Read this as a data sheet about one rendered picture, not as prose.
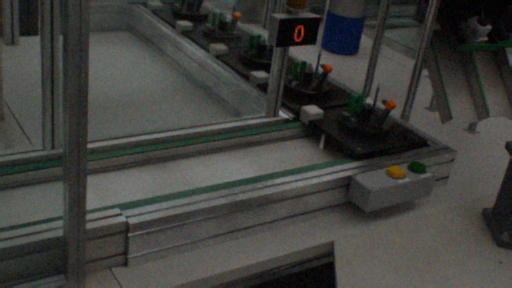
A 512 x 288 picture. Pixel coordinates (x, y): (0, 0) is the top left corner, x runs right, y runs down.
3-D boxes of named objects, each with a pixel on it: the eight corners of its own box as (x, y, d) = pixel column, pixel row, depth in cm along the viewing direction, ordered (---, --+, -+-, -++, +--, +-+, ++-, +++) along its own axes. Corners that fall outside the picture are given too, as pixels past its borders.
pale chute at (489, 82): (513, 115, 184) (524, 110, 180) (477, 118, 179) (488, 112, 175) (487, 27, 191) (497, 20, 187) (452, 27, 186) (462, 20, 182)
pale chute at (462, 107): (479, 122, 176) (490, 116, 172) (441, 124, 171) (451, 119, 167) (453, 30, 183) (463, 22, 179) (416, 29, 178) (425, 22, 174)
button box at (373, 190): (431, 195, 153) (437, 173, 150) (366, 213, 142) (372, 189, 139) (410, 181, 158) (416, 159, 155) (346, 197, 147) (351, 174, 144)
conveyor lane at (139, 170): (417, 176, 170) (426, 143, 165) (115, 249, 125) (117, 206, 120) (349, 130, 190) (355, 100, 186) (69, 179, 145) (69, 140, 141)
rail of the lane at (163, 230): (447, 184, 168) (458, 148, 163) (128, 268, 120) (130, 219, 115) (431, 174, 172) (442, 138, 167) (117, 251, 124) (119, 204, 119)
